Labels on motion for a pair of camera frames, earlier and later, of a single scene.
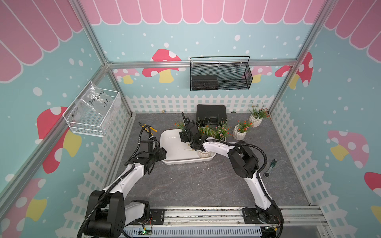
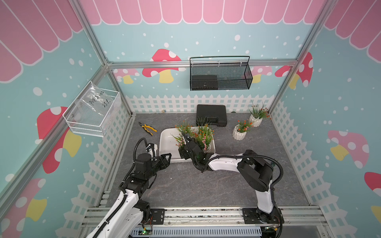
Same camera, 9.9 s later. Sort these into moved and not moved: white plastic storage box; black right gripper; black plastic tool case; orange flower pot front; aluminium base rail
Moved: black right gripper
Not moved: white plastic storage box; black plastic tool case; aluminium base rail; orange flower pot front
